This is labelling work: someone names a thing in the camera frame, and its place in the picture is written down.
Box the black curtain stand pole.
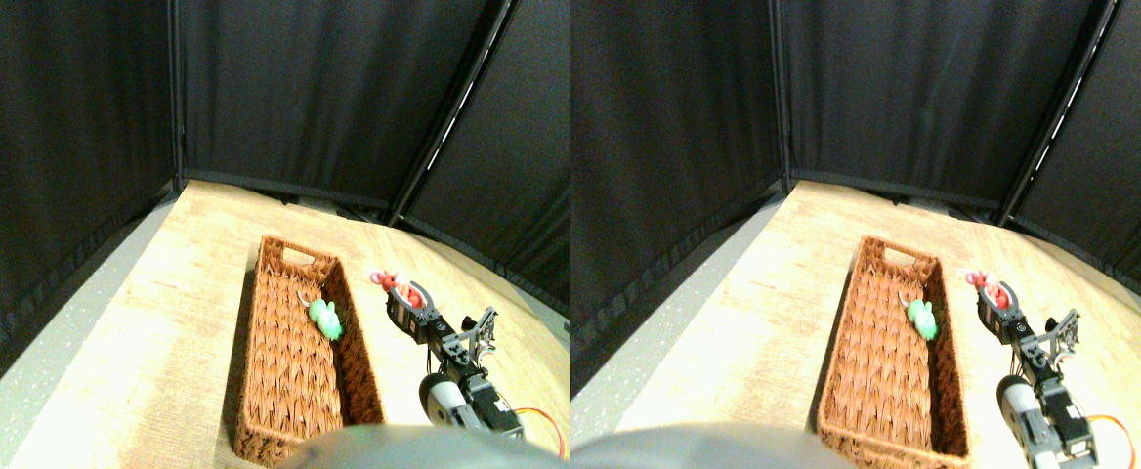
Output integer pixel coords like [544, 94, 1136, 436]
[769, 0, 794, 194]
[168, 0, 188, 194]
[387, 0, 521, 227]
[996, 0, 1120, 227]

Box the green toy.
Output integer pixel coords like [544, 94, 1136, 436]
[297, 288, 346, 342]
[898, 288, 941, 342]

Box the orange wire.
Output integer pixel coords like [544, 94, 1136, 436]
[515, 406, 569, 460]
[1081, 414, 1137, 469]

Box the red toy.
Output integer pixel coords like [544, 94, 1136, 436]
[367, 271, 427, 310]
[959, 271, 1013, 310]

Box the brown wicker basket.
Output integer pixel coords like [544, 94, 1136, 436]
[817, 235, 972, 468]
[234, 235, 386, 466]

